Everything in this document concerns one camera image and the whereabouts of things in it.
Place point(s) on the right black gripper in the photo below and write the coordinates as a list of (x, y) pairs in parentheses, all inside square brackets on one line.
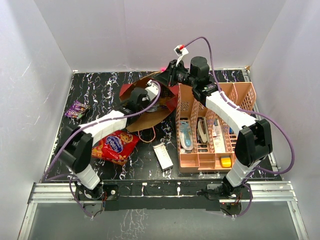
[(168, 76)]

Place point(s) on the red brown paper bag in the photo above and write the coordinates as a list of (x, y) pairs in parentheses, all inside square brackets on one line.
[(162, 109)]

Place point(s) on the red cookie snack bag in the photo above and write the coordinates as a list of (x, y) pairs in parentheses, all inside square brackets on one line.
[(115, 147)]

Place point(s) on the purple candy bar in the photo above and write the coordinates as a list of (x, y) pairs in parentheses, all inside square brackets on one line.
[(80, 107)]

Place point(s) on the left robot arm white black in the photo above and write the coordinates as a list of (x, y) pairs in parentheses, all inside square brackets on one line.
[(77, 143)]

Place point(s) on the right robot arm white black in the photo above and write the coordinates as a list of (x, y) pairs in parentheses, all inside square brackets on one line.
[(254, 138)]

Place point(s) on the beige stapler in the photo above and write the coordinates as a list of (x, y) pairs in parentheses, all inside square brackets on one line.
[(202, 130)]

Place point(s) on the pink plastic desk organizer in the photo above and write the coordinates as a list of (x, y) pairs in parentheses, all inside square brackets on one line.
[(203, 157)]

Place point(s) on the white rectangular box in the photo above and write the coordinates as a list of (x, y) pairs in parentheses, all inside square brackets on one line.
[(163, 157)]

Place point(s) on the white packet in organizer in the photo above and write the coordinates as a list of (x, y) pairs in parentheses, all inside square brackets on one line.
[(218, 137)]

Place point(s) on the yellow tape measure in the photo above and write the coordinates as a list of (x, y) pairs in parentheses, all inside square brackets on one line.
[(225, 161)]

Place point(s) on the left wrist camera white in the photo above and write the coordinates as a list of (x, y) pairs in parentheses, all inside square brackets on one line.
[(152, 89)]

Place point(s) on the aluminium rail frame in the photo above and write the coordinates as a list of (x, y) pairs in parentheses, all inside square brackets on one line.
[(159, 205)]

